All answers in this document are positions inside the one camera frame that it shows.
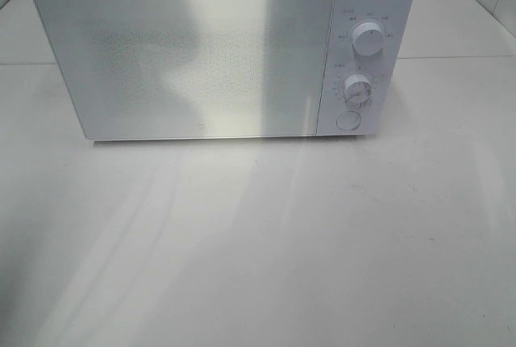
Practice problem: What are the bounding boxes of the white microwave oven body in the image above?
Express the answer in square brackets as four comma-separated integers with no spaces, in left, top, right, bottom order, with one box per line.
[34,0,417,147]

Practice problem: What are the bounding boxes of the upper white power knob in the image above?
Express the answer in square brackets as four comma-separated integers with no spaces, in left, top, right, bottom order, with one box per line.
[352,19,385,56]

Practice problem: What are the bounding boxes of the white timer knob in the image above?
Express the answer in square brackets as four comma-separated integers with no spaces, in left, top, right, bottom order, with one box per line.
[343,74,372,104]

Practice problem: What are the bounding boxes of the round white door button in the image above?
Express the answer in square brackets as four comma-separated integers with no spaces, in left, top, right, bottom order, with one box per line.
[336,111,361,131]

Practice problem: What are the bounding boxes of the white microwave door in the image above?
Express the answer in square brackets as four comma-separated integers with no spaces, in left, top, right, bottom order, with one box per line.
[34,0,333,140]

